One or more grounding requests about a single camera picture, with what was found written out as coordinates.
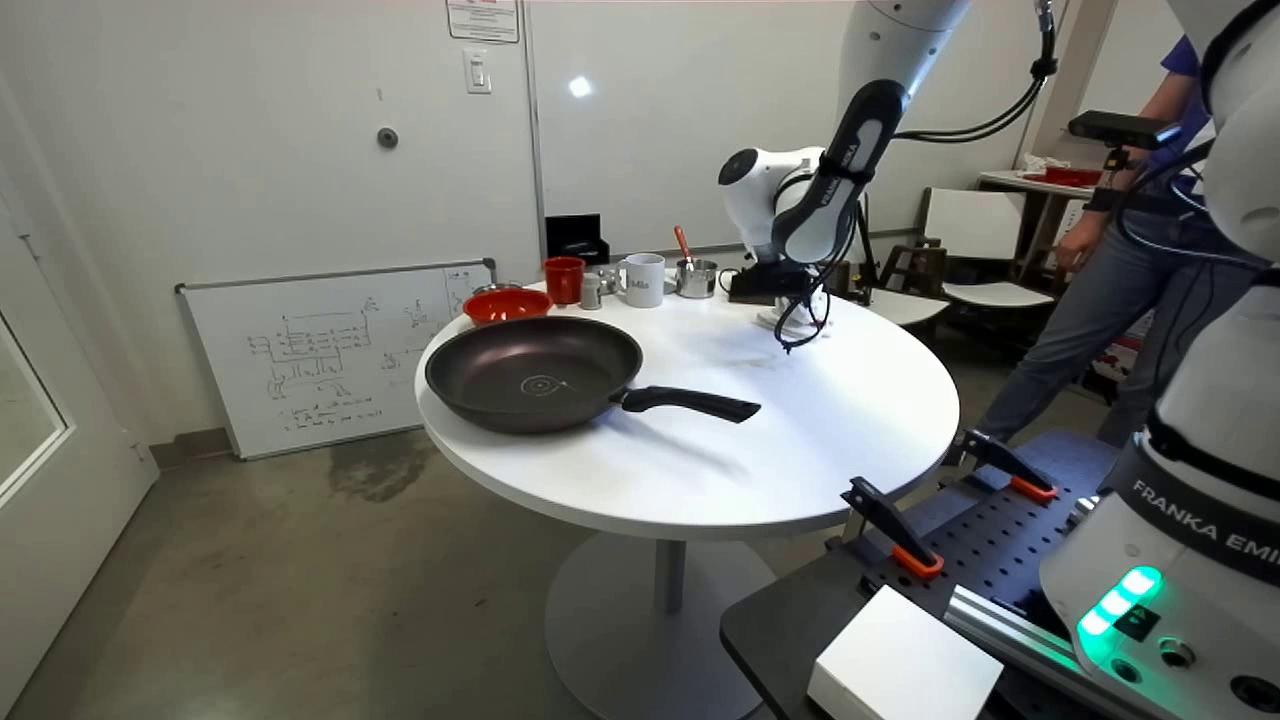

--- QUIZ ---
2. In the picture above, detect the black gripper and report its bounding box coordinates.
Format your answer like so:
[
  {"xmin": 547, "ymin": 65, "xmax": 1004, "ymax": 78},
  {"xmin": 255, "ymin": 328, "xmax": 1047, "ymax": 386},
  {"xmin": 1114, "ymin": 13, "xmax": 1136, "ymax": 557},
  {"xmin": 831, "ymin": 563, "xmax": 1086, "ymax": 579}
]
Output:
[{"xmin": 728, "ymin": 260, "xmax": 815, "ymax": 302}]

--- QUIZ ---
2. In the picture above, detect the steel pot with orange handle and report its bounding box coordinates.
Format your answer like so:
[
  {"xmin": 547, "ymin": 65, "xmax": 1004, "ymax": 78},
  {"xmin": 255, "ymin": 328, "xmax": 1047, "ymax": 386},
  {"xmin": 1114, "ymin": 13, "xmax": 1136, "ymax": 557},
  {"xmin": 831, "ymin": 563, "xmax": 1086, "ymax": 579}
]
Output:
[{"xmin": 673, "ymin": 227, "xmax": 722, "ymax": 299}]

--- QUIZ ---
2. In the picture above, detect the small metal cup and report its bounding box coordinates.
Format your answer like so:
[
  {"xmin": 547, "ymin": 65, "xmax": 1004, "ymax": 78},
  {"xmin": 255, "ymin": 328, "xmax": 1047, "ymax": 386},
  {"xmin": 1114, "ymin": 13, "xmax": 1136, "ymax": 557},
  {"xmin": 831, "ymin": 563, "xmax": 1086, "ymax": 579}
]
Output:
[{"xmin": 582, "ymin": 264, "xmax": 617, "ymax": 308}]

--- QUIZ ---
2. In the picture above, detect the whiteboard leaning on wall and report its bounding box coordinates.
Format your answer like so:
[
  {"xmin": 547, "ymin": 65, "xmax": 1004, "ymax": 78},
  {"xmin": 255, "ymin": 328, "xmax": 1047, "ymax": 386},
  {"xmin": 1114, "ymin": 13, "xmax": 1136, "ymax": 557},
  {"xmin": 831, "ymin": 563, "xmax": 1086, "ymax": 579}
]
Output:
[{"xmin": 177, "ymin": 256, "xmax": 496, "ymax": 460}]

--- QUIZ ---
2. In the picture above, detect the red cup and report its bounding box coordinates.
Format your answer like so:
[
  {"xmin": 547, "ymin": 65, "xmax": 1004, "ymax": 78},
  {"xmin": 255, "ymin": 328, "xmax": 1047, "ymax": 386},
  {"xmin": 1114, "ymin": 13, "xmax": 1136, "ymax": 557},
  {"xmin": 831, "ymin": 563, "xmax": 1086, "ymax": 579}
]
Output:
[{"xmin": 544, "ymin": 256, "xmax": 586, "ymax": 302}]

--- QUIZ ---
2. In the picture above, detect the orange black clamp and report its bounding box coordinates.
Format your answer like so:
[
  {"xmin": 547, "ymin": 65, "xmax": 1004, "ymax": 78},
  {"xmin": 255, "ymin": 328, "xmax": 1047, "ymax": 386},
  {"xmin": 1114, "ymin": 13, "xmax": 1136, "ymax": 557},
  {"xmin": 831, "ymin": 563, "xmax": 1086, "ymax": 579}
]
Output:
[
  {"xmin": 845, "ymin": 477, "xmax": 944, "ymax": 579},
  {"xmin": 961, "ymin": 429, "xmax": 1059, "ymax": 503}
]

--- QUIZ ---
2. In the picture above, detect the white chair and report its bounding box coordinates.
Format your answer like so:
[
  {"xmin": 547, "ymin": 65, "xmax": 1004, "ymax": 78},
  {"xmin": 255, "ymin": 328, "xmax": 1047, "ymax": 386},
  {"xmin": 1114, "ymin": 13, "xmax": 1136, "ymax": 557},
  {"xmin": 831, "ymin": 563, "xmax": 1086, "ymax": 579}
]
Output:
[{"xmin": 880, "ymin": 189, "xmax": 1053, "ymax": 311}]

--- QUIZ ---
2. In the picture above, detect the white mug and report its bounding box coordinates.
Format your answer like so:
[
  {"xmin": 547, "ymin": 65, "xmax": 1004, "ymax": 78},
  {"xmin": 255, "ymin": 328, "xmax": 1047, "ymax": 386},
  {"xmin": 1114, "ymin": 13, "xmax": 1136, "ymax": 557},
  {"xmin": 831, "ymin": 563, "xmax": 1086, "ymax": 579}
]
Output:
[{"xmin": 617, "ymin": 251, "xmax": 664, "ymax": 308}]

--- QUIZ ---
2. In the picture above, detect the white box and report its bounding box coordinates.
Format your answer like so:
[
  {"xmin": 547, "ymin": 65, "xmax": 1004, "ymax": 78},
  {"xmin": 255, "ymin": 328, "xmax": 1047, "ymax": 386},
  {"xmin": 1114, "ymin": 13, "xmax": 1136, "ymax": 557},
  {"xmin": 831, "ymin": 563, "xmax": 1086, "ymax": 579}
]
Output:
[{"xmin": 803, "ymin": 587, "xmax": 1004, "ymax": 720}]

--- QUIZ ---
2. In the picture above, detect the black robot cart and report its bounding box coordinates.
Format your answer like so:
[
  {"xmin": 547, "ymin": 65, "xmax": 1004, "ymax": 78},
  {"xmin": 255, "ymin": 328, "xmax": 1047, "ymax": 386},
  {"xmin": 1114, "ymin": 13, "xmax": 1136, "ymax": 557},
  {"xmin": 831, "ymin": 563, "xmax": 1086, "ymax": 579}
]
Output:
[{"xmin": 722, "ymin": 433, "xmax": 1115, "ymax": 720}]

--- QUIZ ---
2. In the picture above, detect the person in blue shirt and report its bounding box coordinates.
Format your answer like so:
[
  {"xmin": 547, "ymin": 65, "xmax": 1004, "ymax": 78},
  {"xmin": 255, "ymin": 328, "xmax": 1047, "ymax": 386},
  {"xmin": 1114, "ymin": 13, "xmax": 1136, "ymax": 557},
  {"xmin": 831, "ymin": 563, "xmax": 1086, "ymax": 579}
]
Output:
[{"xmin": 977, "ymin": 37, "xmax": 1263, "ymax": 443}]

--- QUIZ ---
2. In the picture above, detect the black frying pan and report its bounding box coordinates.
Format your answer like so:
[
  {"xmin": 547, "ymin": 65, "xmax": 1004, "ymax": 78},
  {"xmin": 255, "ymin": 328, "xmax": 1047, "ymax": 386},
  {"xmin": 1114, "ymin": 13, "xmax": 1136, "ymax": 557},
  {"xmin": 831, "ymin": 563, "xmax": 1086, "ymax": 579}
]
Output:
[{"xmin": 426, "ymin": 315, "xmax": 762, "ymax": 434}]

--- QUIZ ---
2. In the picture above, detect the white round table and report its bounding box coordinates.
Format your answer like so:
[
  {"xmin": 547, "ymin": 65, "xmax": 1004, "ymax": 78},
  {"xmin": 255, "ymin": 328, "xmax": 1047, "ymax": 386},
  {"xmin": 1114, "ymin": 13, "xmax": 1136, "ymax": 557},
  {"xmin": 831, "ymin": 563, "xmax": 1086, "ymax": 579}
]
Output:
[{"xmin": 416, "ymin": 299, "xmax": 961, "ymax": 720}]

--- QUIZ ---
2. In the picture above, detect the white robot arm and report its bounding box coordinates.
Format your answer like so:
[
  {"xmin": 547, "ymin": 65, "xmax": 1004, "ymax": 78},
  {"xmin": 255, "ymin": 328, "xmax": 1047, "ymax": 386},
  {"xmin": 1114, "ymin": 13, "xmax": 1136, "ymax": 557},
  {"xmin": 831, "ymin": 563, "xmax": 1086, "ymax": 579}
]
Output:
[{"xmin": 1041, "ymin": 0, "xmax": 1280, "ymax": 720}]

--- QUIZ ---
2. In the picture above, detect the red bowl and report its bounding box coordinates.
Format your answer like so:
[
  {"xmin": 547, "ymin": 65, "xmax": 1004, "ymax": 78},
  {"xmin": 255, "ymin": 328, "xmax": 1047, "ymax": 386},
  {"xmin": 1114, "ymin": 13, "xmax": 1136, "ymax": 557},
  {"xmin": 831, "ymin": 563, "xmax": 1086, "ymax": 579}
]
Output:
[{"xmin": 466, "ymin": 287, "xmax": 553, "ymax": 322}]

